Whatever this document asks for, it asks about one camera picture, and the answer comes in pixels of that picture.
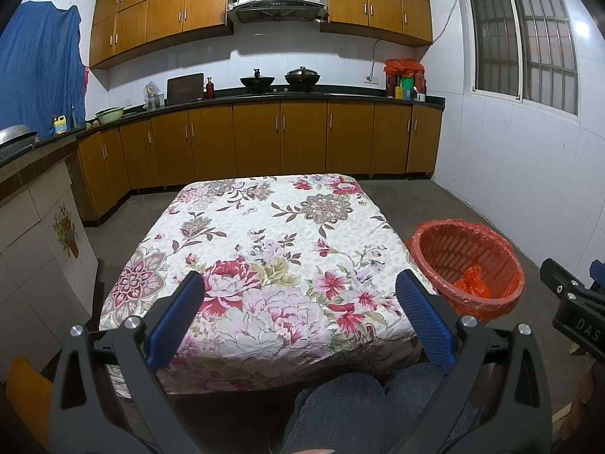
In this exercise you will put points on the blue hanging cloth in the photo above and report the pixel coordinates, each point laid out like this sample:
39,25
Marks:
42,66

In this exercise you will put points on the dark brown cutting board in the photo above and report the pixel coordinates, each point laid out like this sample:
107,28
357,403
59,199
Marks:
185,89

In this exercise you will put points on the red plastic bag on bottles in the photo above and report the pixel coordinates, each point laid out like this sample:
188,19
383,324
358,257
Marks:
404,66

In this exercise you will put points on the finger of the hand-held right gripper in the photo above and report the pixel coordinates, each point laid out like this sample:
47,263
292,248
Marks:
598,274
560,279

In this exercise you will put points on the yellow carton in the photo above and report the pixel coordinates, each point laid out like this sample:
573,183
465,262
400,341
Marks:
399,93

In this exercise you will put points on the yellow plastic stool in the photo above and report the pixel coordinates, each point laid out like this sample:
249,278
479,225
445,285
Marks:
28,402

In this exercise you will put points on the green carton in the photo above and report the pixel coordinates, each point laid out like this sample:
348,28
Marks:
408,87

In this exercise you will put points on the person's leg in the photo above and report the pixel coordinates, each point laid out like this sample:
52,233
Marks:
340,411
416,402

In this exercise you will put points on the person's right leg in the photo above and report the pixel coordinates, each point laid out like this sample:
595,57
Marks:
416,402

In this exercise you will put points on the clear jar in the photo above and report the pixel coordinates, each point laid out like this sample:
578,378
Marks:
151,97

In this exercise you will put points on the person's left leg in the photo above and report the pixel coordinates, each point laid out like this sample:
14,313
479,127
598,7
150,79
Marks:
340,411

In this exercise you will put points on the wooden upper kitchen cabinets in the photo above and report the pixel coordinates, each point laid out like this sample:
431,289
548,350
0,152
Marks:
378,0
160,14

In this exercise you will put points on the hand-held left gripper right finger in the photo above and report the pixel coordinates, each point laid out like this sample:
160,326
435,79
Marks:
420,312

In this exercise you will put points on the black wok with lid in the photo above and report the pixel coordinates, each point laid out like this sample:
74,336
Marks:
302,78
257,83

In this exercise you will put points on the tiled side counter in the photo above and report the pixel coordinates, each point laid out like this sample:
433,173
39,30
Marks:
38,246

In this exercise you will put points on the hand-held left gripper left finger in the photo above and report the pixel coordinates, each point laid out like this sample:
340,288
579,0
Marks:
179,312

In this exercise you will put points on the red bottle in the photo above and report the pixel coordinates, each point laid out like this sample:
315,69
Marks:
210,90

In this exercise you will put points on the red lined waste basket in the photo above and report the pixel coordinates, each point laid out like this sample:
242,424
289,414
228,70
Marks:
472,246

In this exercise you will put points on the barred window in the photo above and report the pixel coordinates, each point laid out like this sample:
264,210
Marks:
524,33

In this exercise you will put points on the yellow detergent bottle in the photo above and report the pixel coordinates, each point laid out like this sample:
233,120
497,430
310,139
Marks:
59,126

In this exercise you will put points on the black kitchen countertop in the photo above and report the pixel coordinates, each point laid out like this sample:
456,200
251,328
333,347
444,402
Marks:
307,96

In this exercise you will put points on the wooden kitchen cabinets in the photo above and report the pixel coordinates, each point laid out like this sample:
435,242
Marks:
160,14
378,0
302,137

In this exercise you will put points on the metal basin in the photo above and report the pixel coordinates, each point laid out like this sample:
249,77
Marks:
16,133

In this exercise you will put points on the red plastic bag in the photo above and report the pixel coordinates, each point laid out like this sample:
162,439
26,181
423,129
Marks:
404,66
472,283

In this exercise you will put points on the green basin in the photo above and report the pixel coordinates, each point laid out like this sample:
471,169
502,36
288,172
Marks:
109,114

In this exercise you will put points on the floral tablecloth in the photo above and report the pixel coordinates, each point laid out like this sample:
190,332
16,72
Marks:
264,246

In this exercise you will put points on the wooden lower kitchen cabinets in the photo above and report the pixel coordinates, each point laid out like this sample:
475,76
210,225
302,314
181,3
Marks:
302,137

